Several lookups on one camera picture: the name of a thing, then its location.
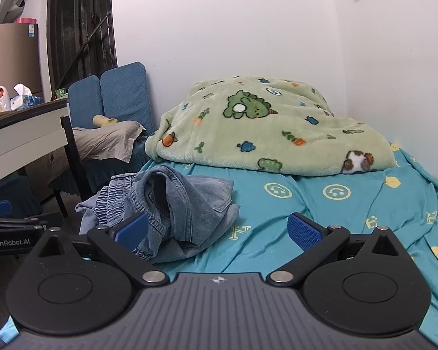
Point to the blue tissue pack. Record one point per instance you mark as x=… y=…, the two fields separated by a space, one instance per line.
x=23 y=102

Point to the bronze refrigerator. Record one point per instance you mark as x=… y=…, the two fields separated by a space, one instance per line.
x=14 y=58

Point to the dark glass door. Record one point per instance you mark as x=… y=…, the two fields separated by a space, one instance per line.
x=69 y=25

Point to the green printed fleece blanket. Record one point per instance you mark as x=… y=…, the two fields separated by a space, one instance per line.
x=277 y=135

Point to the green can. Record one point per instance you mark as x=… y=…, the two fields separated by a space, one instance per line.
x=61 y=94

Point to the yellow plush toy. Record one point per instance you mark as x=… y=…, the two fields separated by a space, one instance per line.
x=102 y=121

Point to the blue denim pants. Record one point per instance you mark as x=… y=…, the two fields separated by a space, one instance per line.
x=189 y=204

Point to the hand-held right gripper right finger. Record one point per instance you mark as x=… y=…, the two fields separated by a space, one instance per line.
x=303 y=231

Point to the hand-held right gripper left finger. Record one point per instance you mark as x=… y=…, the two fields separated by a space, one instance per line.
x=131 y=231

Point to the grey cloth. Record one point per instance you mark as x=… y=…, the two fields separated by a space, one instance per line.
x=106 y=142

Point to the pink container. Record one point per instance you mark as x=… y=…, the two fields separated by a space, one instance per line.
x=25 y=20

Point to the dark blue covered chair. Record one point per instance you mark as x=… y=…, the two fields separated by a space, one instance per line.
x=7 y=193

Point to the teal printed bed sheet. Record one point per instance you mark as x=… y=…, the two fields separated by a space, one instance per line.
x=314 y=207

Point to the white table black legs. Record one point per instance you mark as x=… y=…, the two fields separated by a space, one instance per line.
x=22 y=135

